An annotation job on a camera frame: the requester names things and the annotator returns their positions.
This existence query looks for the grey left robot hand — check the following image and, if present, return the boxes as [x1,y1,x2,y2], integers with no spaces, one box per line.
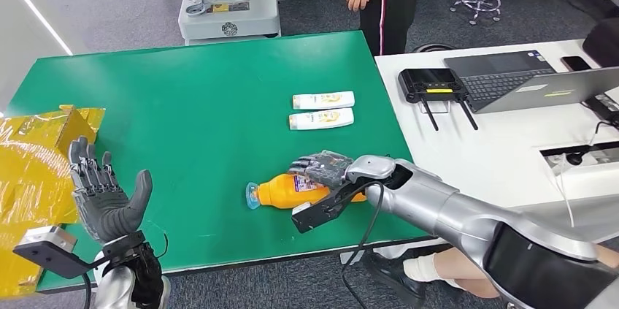
[67,136,154,245]

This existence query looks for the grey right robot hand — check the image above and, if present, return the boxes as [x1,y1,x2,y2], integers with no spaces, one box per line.
[288,150,356,190]

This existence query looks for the orange bottle with clear cap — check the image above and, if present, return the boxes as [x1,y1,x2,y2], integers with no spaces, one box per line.
[245,173,369,211]

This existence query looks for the white shampoo bottle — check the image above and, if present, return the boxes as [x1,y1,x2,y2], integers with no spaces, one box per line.
[292,91,356,111]
[288,107,355,131]

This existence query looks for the standing person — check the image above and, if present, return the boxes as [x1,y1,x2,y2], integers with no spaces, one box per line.
[346,0,434,57]

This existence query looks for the chrome chair base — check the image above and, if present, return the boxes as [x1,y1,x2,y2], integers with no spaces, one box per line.
[450,0,503,26]

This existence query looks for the black round floor base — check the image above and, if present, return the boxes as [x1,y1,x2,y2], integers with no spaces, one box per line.
[411,42,456,54]

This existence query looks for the yellow taped cardboard box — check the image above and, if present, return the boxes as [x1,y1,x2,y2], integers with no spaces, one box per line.
[0,104,107,300]

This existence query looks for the black router with antennas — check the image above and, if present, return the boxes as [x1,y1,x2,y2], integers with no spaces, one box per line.
[398,68,480,132]

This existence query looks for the white machine base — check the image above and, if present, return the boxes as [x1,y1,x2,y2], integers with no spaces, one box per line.
[177,0,282,47]

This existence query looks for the grey open laptop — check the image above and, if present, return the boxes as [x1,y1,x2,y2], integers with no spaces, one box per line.
[444,50,619,115]

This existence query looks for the seated person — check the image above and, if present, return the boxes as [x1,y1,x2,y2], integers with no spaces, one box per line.
[362,243,619,309]

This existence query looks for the black smartphone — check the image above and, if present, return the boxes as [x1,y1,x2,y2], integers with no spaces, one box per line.
[561,56,593,72]

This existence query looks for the black chair back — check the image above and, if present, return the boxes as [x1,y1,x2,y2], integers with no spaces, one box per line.
[582,17,619,68]

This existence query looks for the black power adapter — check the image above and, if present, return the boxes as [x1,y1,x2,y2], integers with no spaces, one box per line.
[583,94,619,125]

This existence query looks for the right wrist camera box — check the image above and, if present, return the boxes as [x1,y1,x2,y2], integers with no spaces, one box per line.
[291,180,369,234]

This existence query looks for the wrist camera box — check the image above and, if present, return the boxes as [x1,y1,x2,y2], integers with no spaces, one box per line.
[12,225,105,281]
[291,180,369,234]

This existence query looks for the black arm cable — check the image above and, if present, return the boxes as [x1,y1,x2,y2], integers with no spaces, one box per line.
[340,180,386,309]

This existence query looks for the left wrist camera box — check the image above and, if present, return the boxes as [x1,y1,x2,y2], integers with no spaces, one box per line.
[12,225,105,281]

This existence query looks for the white cable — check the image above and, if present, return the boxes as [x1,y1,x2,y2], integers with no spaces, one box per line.
[553,161,577,229]

